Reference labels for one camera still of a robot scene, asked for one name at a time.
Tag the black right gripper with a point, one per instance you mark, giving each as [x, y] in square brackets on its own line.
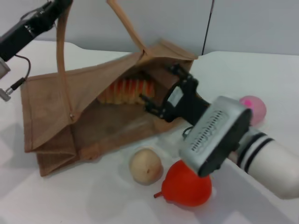
[184, 102]

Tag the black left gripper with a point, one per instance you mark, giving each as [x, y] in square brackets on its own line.
[21, 35]

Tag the twisted orange-striped bread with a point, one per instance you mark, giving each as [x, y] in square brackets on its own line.
[126, 92]

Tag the brown woven handbag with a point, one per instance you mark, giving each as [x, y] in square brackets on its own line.
[58, 112]

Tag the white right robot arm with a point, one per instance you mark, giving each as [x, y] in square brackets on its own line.
[273, 165]

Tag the beige round bun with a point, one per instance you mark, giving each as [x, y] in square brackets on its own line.
[146, 166]

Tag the pink round ball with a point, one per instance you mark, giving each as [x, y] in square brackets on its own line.
[258, 109]

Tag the red pear-shaped fruit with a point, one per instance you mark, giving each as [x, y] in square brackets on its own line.
[184, 189]

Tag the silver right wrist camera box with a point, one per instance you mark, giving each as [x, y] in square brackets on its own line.
[215, 135]

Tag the thin dark wall strip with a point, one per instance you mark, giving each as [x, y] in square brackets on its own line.
[207, 28]

